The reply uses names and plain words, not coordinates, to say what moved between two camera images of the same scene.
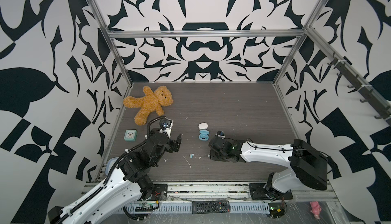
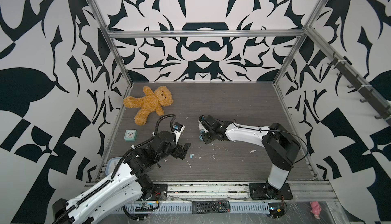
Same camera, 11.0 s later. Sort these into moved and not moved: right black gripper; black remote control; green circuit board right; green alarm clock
Moved: right black gripper
Not moved: black remote control; green alarm clock; green circuit board right
